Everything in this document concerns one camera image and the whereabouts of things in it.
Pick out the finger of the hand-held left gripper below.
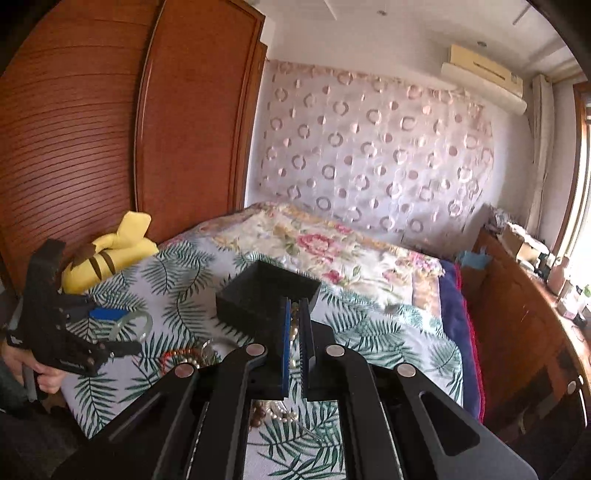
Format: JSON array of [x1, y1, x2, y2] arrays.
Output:
[[81, 339, 143, 366], [67, 295, 127, 322]]

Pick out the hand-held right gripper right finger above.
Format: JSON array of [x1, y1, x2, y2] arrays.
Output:
[[298, 298, 539, 480]]

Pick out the beige window curtain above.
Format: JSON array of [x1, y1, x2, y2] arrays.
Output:
[[527, 73, 560, 241]]

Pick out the light blue cloth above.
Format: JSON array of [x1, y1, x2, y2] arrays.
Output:
[[456, 249, 493, 269]]

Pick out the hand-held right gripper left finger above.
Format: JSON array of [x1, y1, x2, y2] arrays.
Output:
[[53, 298, 293, 480]]

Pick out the dark blue blanket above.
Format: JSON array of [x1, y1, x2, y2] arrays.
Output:
[[438, 260, 486, 422]]

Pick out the white pearl necklace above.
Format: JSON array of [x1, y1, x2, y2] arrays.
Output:
[[259, 320, 303, 425]]

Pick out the red bead bracelet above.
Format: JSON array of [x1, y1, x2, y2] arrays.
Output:
[[161, 348, 205, 376]]

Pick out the leaf-print blanket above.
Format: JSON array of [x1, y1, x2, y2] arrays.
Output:
[[60, 239, 465, 480]]

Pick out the white container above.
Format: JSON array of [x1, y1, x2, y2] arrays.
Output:
[[558, 284, 585, 320]]

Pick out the person's left hand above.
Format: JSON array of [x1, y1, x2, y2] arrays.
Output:
[[4, 344, 65, 396]]

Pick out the brown wooden bead bracelet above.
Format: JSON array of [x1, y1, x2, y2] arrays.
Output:
[[250, 401, 274, 429]]

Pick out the pale green jade bangle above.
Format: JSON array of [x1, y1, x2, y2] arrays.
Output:
[[112, 311, 154, 343]]

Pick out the cardboard box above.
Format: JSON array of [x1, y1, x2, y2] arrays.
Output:
[[500, 222, 551, 265]]

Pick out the beige bottle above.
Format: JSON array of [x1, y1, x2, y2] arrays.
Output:
[[549, 256, 572, 295]]

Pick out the yellow plush toy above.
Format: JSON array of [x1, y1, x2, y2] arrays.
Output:
[[61, 211, 160, 294]]

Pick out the brown wooden wardrobe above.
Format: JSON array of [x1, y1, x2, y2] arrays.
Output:
[[0, 0, 269, 296]]

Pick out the floral quilt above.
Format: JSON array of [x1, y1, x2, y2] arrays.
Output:
[[159, 202, 447, 320]]

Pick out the pink circle-patterned curtain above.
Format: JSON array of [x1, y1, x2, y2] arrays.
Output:
[[247, 60, 496, 260]]

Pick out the black jewelry box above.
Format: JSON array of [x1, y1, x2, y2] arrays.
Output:
[[215, 261, 322, 370]]

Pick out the brown wooden dresser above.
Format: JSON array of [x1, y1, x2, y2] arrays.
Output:
[[461, 225, 591, 446]]

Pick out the beige wall air conditioner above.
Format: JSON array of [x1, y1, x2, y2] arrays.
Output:
[[440, 44, 528, 116]]

